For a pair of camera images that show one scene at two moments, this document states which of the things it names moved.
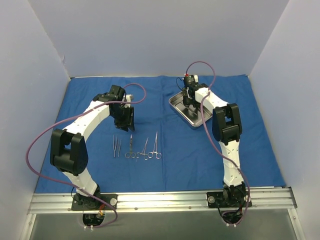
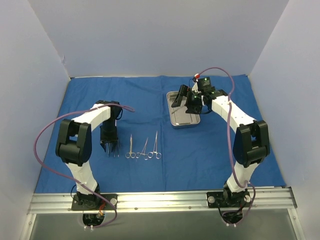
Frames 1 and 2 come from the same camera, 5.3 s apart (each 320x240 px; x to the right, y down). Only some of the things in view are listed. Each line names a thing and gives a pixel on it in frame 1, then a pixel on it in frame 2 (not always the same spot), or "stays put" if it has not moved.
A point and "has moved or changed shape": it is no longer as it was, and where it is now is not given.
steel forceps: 158,155 stays put
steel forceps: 146,157 stays put
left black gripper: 125,118 → 109,140
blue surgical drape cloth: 162,150 stays put
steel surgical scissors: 130,154 stays put
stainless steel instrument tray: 192,114 has moved or changed shape
